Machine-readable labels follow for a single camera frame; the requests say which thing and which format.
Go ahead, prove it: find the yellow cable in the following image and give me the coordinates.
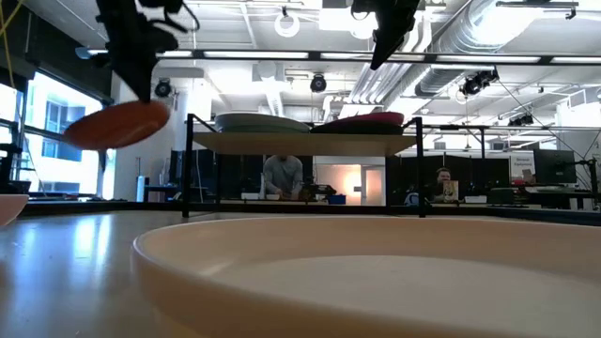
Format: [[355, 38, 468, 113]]
[[0, 0, 24, 90]]

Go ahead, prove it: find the white ring lamp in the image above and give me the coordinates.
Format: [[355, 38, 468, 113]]
[[273, 11, 301, 38]]

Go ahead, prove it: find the cream plate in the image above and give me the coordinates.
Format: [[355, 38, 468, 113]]
[[131, 215, 601, 338]]

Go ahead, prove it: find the black ceiling spotlight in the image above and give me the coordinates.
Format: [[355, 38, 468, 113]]
[[153, 78, 173, 99], [308, 73, 329, 94], [458, 69, 501, 98]]

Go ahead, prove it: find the black beam with light strips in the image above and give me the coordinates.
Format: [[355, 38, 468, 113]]
[[74, 46, 601, 68]]

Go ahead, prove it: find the magenta plate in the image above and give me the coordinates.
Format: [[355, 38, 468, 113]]
[[310, 111, 406, 136]]

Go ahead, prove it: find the silver ventilation duct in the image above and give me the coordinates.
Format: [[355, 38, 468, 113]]
[[349, 0, 601, 112]]

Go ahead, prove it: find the wooden shelf with black legs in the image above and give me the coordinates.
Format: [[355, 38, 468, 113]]
[[181, 112, 428, 220]]

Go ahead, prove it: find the white door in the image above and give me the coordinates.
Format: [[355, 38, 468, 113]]
[[361, 164, 386, 207]]

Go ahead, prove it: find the light teal plate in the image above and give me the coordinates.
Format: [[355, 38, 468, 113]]
[[214, 112, 312, 134]]

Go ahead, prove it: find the pink plate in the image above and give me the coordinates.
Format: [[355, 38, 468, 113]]
[[0, 193, 30, 227]]

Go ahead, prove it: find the orange plate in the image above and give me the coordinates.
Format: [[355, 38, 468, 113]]
[[63, 100, 171, 151]]

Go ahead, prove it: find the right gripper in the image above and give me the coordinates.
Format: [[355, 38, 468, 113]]
[[350, 0, 422, 70]]

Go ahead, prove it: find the black computer monitor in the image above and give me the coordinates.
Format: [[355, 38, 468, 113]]
[[532, 148, 578, 185]]

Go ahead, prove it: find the person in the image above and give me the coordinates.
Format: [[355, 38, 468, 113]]
[[261, 154, 305, 202], [424, 166, 461, 204]]

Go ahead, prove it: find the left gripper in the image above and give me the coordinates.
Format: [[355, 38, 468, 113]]
[[93, 0, 185, 103]]

